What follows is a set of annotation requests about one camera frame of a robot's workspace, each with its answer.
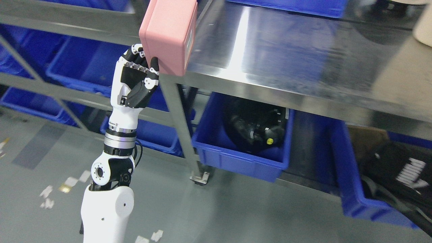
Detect cardboard box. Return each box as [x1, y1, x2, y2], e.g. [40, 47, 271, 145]
[347, 125, 390, 162]

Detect stainless steel table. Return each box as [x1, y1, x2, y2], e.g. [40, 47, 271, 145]
[161, 0, 431, 187]

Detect blue bin top edge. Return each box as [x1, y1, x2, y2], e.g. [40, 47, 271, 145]
[228, 0, 348, 19]

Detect pink plastic storage box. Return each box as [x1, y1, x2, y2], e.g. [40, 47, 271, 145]
[139, 0, 198, 77]

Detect cream plastic container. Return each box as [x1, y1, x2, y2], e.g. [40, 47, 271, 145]
[412, 13, 432, 47]

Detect blue bin left shelf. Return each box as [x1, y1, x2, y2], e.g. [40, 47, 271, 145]
[46, 37, 130, 98]

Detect stainless steel shelf rack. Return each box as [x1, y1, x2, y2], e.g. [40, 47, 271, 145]
[0, 0, 189, 135]

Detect blue bin with helmet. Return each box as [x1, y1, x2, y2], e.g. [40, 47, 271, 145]
[191, 92, 296, 183]

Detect blue bin lower left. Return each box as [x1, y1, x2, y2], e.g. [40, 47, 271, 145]
[100, 109, 196, 157]

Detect black Puma backpack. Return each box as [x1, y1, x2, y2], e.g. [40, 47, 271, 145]
[358, 141, 432, 236]

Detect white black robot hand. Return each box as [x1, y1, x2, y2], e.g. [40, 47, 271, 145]
[109, 44, 160, 133]

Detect black helmet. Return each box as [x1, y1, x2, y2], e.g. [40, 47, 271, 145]
[222, 97, 290, 154]

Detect blue bin with backpack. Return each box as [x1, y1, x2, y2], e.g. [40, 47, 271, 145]
[329, 118, 421, 230]

